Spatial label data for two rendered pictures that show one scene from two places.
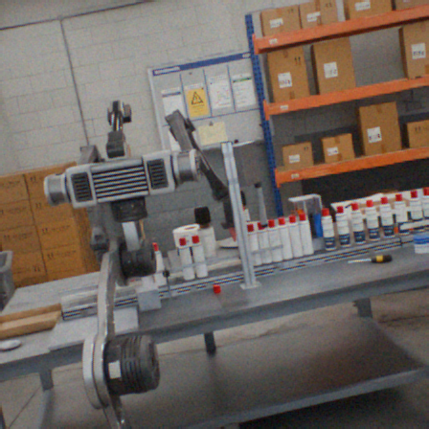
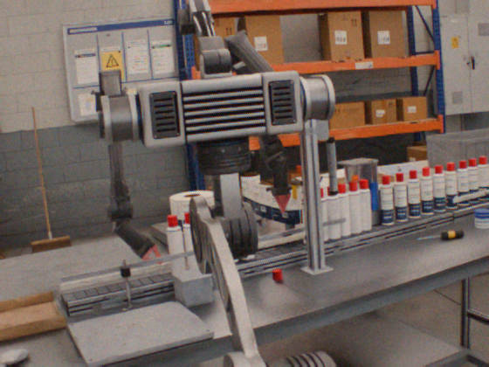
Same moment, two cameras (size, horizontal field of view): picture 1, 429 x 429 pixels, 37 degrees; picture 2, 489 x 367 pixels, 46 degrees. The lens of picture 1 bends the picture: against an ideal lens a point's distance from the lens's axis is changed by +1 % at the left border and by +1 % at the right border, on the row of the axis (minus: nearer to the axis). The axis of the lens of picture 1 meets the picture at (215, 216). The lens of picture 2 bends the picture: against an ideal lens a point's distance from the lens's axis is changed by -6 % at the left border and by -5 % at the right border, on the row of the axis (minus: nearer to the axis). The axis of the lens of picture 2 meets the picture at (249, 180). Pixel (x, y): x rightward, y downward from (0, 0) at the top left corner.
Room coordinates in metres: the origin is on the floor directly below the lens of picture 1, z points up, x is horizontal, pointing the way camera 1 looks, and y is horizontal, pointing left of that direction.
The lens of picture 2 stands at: (1.02, 0.76, 1.52)
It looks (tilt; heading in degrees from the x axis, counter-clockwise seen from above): 10 degrees down; 341
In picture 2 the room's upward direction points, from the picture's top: 5 degrees counter-clockwise
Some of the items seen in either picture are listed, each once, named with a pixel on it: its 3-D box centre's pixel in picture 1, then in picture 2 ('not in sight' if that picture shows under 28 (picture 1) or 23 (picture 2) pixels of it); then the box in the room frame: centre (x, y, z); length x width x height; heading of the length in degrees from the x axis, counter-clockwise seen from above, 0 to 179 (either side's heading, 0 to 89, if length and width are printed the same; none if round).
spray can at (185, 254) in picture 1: (186, 259); not in sight; (2.99, 0.17, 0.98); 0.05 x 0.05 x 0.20
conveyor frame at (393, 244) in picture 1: (235, 275); (285, 256); (3.02, -0.04, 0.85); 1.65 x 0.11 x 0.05; 97
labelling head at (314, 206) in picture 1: (308, 223); (360, 192); (3.16, -0.46, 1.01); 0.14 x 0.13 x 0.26; 97
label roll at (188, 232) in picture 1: (192, 240); (194, 211); (3.58, 0.15, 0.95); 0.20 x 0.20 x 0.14
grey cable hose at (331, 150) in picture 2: (260, 205); (332, 165); (2.94, -0.22, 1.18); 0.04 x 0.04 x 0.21
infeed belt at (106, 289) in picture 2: (235, 274); (285, 254); (3.02, -0.04, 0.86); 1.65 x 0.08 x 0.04; 97
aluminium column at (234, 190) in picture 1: (237, 214); (311, 176); (2.88, -0.11, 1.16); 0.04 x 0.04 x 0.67; 7
